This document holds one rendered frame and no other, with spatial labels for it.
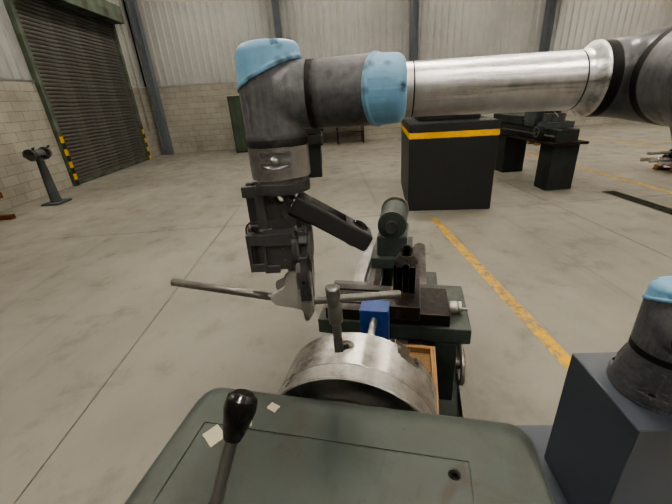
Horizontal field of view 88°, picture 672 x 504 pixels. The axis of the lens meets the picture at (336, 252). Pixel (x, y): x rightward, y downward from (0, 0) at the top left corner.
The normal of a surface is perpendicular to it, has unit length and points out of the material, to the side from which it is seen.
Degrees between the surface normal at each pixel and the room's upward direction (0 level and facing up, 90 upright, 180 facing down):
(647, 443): 90
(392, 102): 110
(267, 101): 89
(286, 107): 106
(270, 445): 0
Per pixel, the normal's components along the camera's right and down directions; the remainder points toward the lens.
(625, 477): -0.04, 0.41
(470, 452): -0.06, -0.91
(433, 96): -0.08, 0.70
